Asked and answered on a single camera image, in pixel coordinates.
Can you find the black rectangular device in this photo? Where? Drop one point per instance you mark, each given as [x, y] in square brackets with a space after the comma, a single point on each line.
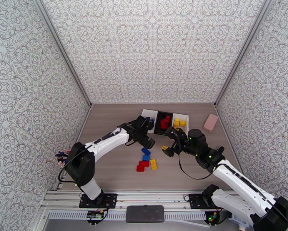
[145, 214]

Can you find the blue pen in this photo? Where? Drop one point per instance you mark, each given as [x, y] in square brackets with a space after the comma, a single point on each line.
[61, 153]

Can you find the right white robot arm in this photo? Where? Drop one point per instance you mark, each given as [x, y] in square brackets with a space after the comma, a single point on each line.
[232, 179]

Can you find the green circuit board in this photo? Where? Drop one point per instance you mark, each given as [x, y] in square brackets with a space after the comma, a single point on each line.
[95, 215]
[212, 218]

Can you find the aluminium corner post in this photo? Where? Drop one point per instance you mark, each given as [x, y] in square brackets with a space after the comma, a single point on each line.
[61, 48]
[242, 48]

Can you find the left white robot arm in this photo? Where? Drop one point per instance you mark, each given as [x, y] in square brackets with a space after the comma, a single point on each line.
[105, 143]

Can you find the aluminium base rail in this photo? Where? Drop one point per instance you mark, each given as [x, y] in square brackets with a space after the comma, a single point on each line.
[146, 196]

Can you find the white plastic bin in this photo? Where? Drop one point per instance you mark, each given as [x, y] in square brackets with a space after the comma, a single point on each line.
[151, 113]
[185, 117]

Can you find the pink pen cup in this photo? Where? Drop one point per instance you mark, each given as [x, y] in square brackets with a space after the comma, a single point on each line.
[60, 163]

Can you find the white box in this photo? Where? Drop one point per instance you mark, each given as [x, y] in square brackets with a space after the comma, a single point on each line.
[240, 220]

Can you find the black plastic bin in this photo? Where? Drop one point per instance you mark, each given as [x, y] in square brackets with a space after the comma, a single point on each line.
[159, 132]

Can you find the pink sponge block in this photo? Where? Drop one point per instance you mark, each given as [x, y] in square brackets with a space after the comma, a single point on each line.
[210, 122]

